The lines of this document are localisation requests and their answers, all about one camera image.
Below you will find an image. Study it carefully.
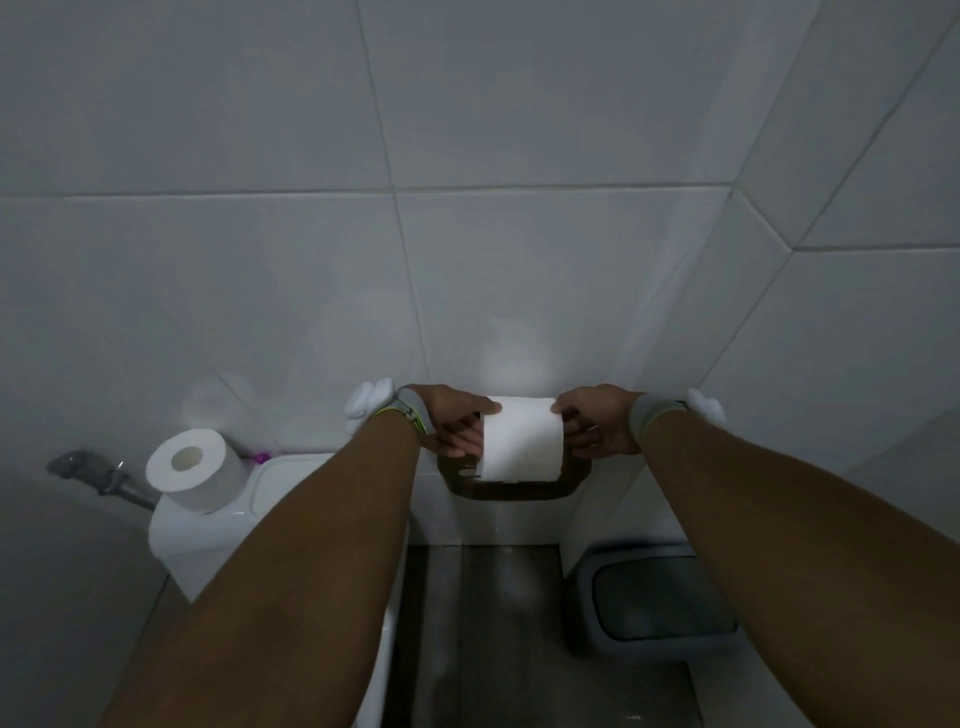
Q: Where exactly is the person's right hand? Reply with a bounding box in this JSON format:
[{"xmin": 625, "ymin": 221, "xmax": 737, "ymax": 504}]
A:
[{"xmin": 551, "ymin": 384, "xmax": 646, "ymax": 460}]

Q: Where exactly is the person's left hand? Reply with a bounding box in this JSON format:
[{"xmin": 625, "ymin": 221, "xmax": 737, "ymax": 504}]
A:
[{"xmin": 408, "ymin": 384, "xmax": 502, "ymax": 460}]

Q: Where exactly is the white toilet paper roll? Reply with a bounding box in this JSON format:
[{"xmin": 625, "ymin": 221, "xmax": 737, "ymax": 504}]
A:
[
  {"xmin": 144, "ymin": 428, "xmax": 250, "ymax": 516},
  {"xmin": 479, "ymin": 396, "xmax": 565, "ymax": 483}
]

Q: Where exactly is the brown wall paper holder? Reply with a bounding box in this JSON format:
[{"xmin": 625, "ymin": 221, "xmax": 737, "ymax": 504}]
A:
[{"xmin": 436, "ymin": 449, "xmax": 594, "ymax": 502}]

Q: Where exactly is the person's right forearm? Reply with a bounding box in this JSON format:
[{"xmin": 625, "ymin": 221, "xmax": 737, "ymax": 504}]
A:
[{"xmin": 641, "ymin": 412, "xmax": 960, "ymax": 728}]

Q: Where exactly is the person's left forearm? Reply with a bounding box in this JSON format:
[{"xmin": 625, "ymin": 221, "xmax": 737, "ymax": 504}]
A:
[{"xmin": 97, "ymin": 412, "xmax": 421, "ymax": 728}]

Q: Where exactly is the white tracker with gray wristband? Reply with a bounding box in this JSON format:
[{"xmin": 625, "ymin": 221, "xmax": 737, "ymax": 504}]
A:
[
  {"xmin": 343, "ymin": 378, "xmax": 435, "ymax": 440},
  {"xmin": 629, "ymin": 387, "xmax": 727, "ymax": 444}
]

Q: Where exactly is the gray trash bin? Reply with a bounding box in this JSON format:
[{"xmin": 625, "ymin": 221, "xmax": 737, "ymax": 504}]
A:
[{"xmin": 566, "ymin": 545, "xmax": 744, "ymax": 661}]

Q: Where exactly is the chrome bidet sprayer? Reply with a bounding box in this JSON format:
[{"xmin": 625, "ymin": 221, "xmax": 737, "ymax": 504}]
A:
[{"xmin": 44, "ymin": 449, "xmax": 160, "ymax": 513}]

